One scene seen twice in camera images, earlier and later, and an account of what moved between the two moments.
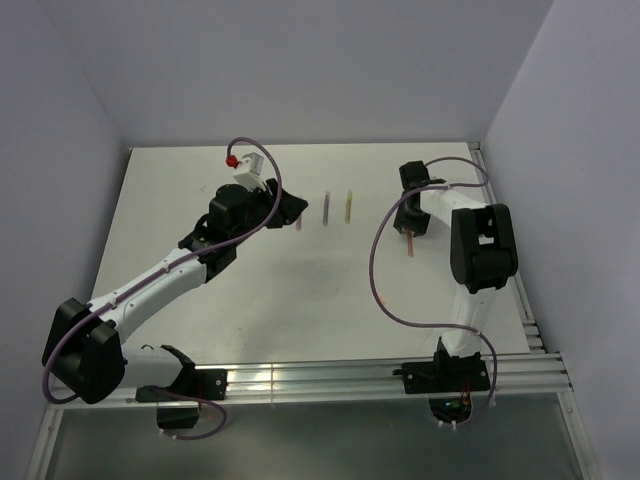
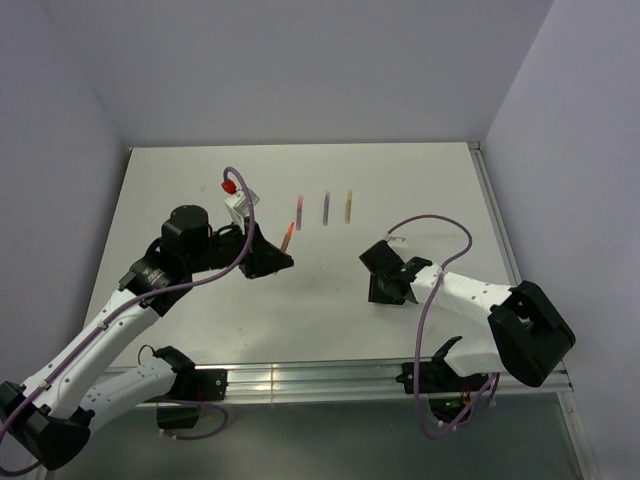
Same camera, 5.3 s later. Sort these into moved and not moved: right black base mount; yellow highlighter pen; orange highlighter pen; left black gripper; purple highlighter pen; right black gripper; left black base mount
Moved: orange highlighter pen; left black gripper; right black gripper
Not moved: right black base mount; purple highlighter pen; yellow highlighter pen; left black base mount
